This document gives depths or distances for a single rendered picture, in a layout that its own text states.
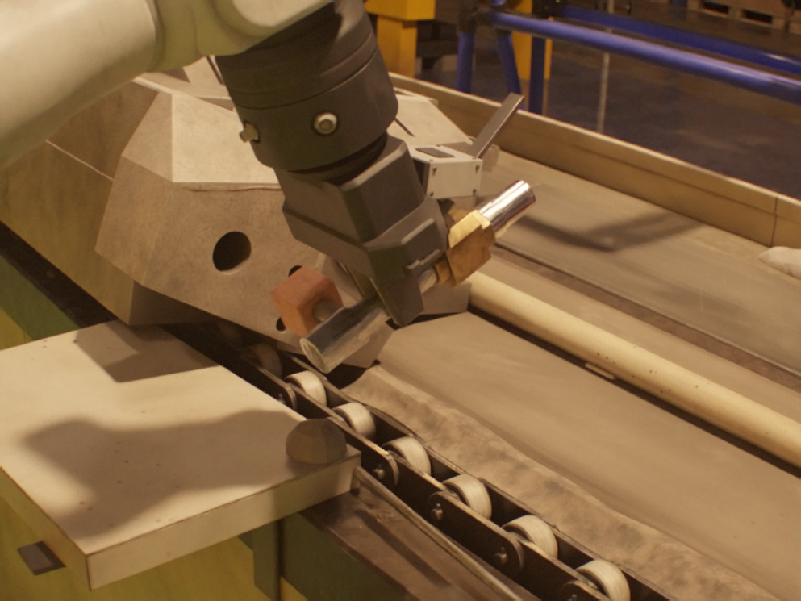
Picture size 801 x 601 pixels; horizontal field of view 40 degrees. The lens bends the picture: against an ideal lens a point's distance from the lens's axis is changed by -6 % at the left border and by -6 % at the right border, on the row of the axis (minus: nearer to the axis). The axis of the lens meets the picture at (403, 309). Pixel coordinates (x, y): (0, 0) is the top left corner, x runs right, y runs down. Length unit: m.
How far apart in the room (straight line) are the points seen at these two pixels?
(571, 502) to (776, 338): 0.41
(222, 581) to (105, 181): 0.35
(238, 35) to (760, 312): 0.82
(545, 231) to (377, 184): 0.79
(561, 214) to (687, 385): 0.56
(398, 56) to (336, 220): 5.31
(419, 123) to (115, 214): 0.35
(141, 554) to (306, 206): 0.23
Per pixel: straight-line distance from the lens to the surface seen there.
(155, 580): 1.06
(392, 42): 5.99
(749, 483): 0.90
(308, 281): 0.75
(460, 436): 0.92
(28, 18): 0.50
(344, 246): 0.67
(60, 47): 0.50
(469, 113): 1.83
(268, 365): 0.93
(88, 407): 0.84
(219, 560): 0.91
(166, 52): 0.54
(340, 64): 0.61
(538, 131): 1.71
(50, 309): 1.13
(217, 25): 0.54
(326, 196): 0.65
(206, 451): 0.78
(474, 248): 0.74
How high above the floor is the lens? 1.18
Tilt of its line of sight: 22 degrees down
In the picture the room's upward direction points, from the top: 3 degrees clockwise
